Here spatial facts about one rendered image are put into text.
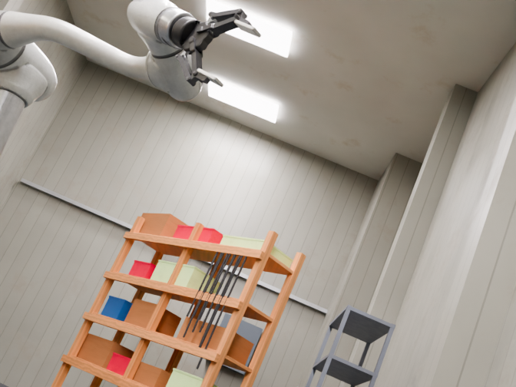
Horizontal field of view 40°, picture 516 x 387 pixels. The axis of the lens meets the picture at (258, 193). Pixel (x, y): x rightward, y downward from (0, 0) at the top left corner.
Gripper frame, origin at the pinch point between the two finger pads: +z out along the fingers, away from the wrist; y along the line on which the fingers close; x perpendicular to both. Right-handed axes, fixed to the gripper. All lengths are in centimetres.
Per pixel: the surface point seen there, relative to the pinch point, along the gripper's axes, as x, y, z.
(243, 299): -427, 77, -295
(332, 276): -894, -5, -542
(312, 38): -533, -229, -542
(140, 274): -461, 131, -459
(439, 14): -495, -292, -364
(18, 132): -502, 110, -918
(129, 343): -733, 271, -666
